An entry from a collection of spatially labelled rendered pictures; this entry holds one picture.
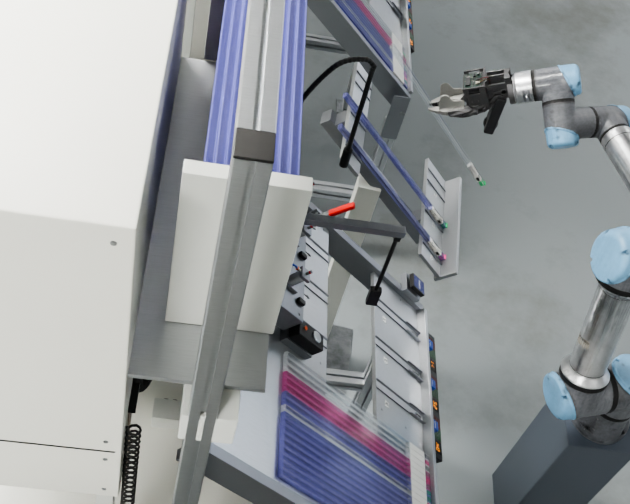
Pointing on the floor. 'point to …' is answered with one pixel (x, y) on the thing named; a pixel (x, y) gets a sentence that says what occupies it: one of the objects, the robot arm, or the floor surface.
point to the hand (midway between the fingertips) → (434, 108)
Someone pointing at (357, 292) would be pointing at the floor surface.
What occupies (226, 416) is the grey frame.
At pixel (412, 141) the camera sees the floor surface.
